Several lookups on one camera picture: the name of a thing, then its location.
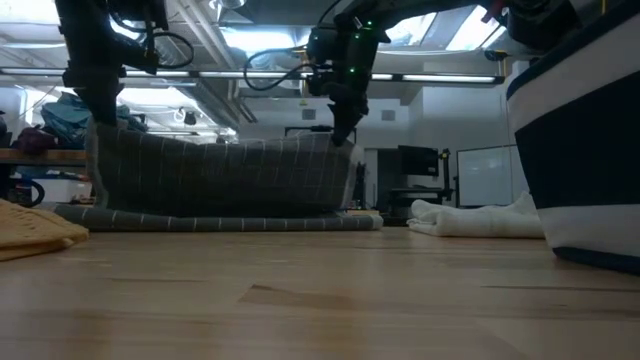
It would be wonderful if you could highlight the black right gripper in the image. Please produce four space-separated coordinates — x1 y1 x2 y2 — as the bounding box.
324 14 390 149

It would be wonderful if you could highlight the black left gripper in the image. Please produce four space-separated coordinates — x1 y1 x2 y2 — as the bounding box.
62 29 161 127

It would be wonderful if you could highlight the grey checked towel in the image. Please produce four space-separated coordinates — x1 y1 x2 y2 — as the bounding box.
53 119 385 233

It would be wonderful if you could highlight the mustard yellow towel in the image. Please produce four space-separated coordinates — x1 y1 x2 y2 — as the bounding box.
0 198 91 263

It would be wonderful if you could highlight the white checked towel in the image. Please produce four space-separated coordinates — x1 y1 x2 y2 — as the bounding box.
405 191 546 240

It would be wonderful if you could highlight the teal bag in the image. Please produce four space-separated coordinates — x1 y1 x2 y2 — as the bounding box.
39 92 150 151

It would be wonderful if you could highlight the wooden workbench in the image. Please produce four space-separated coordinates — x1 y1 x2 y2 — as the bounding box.
0 148 90 211

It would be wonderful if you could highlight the maroon bag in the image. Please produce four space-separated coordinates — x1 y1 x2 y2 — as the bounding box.
12 124 59 156

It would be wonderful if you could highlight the black computer monitor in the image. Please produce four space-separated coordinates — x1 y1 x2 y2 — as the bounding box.
397 144 441 177

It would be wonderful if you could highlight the white storage box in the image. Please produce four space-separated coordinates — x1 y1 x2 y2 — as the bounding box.
29 177 95 205

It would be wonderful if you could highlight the ceiling light strip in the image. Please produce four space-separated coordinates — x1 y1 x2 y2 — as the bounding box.
0 67 506 85

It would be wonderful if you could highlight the whiteboard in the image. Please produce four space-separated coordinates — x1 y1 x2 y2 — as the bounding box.
455 144 521 209

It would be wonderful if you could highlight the blue fabric bin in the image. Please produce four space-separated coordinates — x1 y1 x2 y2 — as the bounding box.
505 0 640 276

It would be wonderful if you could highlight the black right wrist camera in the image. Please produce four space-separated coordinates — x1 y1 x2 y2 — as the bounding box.
305 25 346 97

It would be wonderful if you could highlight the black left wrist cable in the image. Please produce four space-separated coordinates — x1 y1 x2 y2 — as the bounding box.
142 30 195 71

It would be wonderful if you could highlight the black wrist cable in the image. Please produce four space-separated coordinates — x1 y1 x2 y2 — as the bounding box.
142 30 195 71
243 45 314 92

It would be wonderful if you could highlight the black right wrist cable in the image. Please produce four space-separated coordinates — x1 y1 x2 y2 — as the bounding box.
243 45 314 92

